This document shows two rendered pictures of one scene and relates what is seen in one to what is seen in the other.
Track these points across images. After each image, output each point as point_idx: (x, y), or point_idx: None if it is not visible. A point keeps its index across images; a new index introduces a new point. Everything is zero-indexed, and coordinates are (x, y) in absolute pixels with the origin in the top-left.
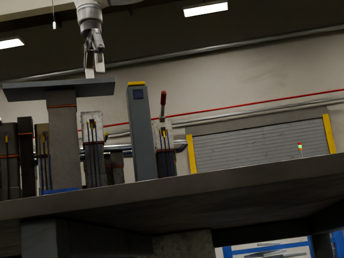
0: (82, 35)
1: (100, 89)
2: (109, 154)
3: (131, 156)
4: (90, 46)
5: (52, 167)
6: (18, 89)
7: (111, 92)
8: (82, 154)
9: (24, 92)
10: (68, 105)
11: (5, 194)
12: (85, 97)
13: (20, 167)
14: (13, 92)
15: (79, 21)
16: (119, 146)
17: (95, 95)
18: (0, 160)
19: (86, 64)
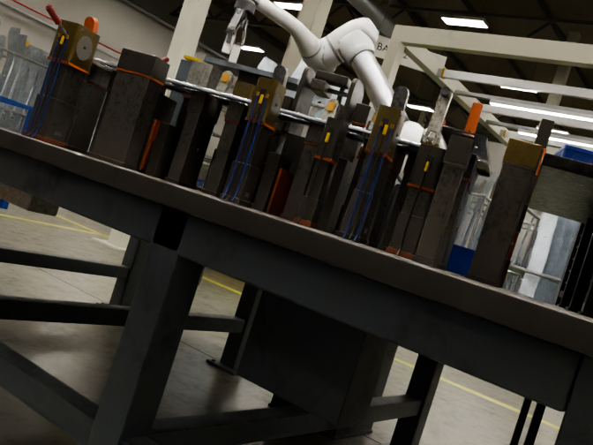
0: (251, 13)
1: (222, 69)
2: (161, 87)
3: (116, 65)
4: (242, 26)
5: None
6: (294, 90)
7: (208, 63)
8: (169, 65)
9: (287, 86)
10: None
11: None
12: (228, 66)
13: (246, 101)
14: (296, 89)
15: (258, 3)
16: (163, 86)
17: (220, 64)
18: (285, 136)
19: (236, 32)
